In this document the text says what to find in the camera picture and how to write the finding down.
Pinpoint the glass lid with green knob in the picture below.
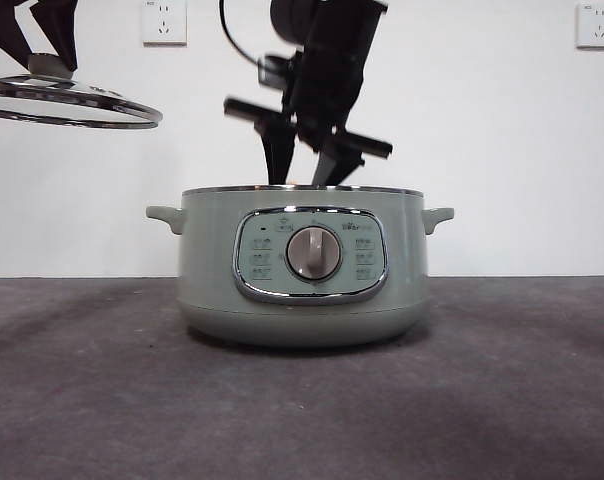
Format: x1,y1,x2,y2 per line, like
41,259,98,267
0,51,164,131

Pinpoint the pale green electric pot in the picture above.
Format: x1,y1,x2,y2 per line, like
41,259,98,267
145,184,456,350

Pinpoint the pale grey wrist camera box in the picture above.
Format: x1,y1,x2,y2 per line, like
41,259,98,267
257,54,303,89

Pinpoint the white wall socket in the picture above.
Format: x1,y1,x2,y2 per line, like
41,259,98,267
141,0,188,48
575,3,604,50

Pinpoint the black cable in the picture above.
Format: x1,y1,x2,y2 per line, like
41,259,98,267
218,0,264,67

